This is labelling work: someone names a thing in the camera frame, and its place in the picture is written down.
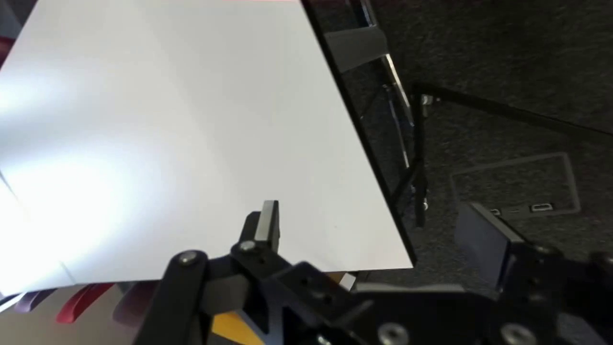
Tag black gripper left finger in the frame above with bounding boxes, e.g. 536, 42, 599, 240
132, 198, 360, 345

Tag white work table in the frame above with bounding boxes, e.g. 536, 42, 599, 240
0, 0, 417, 299

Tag black tripod stand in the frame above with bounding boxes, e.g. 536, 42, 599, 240
409, 83, 613, 228

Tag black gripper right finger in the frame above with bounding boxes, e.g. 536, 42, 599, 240
455, 199, 613, 345

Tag floor outlet box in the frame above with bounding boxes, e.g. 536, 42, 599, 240
448, 150, 584, 221

